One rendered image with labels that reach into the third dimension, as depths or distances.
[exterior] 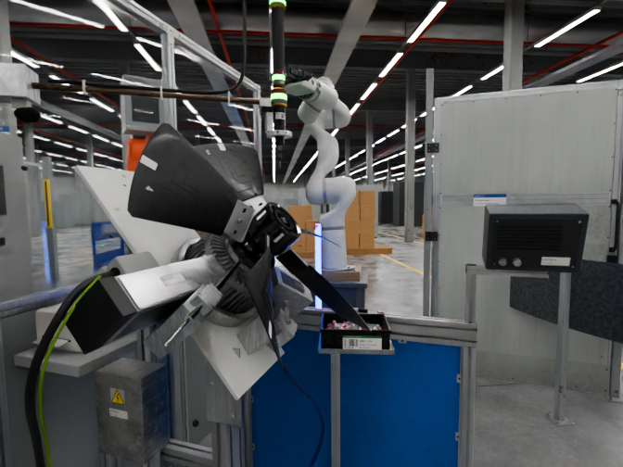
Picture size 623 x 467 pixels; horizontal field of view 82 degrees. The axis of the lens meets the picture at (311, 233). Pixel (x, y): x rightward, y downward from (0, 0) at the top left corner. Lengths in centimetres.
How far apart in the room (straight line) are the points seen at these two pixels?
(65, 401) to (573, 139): 292
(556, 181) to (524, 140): 33
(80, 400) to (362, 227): 819
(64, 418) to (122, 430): 42
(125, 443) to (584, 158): 276
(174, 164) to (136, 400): 59
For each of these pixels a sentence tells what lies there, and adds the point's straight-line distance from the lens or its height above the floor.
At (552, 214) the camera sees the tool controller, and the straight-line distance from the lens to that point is 127.
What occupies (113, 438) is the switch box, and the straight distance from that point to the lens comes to 117.
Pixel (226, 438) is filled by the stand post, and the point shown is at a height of 67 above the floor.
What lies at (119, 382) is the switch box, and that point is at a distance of 108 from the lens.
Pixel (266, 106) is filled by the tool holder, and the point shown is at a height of 153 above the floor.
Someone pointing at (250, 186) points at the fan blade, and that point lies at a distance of 102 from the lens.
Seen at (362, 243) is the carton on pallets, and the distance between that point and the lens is 923.
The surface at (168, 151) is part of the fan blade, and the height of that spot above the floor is 137.
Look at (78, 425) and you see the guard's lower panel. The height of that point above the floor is 53.
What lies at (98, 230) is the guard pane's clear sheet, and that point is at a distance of 149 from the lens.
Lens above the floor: 126
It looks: 5 degrees down
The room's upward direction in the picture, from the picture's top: 1 degrees counter-clockwise
